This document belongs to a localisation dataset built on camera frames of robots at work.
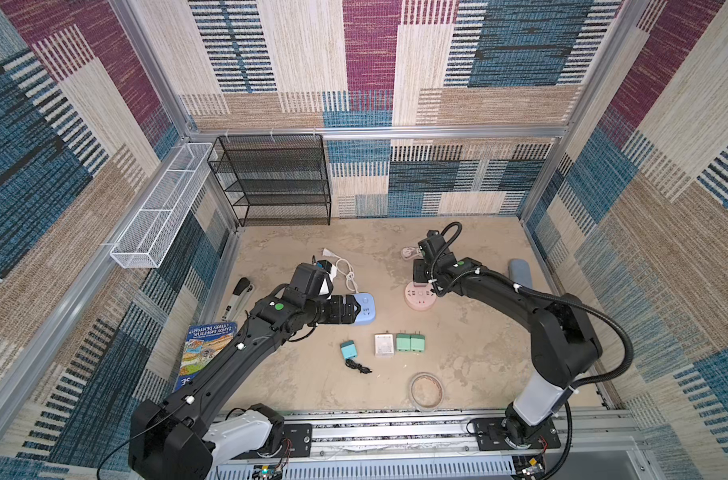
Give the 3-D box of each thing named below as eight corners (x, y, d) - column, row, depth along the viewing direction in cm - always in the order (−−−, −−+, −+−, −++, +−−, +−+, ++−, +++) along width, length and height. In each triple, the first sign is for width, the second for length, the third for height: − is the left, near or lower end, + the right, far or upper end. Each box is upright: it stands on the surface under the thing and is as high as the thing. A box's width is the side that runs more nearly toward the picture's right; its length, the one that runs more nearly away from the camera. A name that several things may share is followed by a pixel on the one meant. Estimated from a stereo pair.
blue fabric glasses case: (508, 282, 105) (512, 277, 102) (508, 262, 110) (511, 256, 108) (527, 286, 104) (531, 281, 101) (526, 266, 109) (530, 260, 106)
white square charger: (374, 357, 88) (374, 354, 86) (374, 335, 92) (374, 331, 90) (394, 357, 88) (395, 354, 86) (393, 335, 92) (394, 331, 90)
